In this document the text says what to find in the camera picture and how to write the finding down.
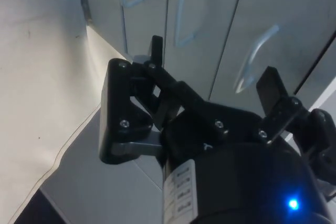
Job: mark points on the white chest of drawers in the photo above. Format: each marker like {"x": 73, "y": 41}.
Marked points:
{"x": 210, "y": 24}

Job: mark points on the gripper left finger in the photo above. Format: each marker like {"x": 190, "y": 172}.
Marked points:
{"x": 118, "y": 103}

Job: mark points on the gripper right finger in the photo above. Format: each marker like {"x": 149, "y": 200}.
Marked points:
{"x": 273, "y": 90}

